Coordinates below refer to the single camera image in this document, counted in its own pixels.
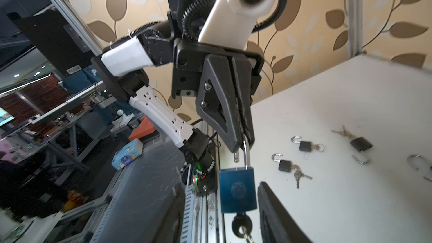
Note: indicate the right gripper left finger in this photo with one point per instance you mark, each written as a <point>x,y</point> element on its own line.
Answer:
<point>168,224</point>

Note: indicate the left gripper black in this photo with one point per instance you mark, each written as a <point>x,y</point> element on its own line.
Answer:
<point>203,69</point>

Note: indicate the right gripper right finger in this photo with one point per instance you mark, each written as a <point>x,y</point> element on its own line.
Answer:
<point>277,225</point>

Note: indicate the black head key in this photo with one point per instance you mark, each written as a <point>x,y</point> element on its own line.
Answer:
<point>242,227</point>

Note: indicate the blue padlock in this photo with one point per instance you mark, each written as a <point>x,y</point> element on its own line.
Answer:
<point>237,186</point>

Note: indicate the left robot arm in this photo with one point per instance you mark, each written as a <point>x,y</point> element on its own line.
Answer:
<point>122,66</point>

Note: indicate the black padlock front keys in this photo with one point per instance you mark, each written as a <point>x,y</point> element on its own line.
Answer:
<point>290,167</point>

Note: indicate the black padlock with keys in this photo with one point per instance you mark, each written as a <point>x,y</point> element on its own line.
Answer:
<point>360,144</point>

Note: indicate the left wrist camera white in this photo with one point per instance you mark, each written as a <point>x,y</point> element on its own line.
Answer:
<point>231,22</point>

